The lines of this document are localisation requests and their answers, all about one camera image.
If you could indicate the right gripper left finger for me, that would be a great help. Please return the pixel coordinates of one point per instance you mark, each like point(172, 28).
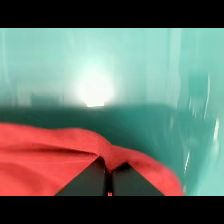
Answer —
point(89, 181)

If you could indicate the red garment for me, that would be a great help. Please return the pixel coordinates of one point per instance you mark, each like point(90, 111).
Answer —
point(40, 160)

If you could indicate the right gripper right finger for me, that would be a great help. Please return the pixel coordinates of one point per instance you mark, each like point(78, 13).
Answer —
point(131, 183)

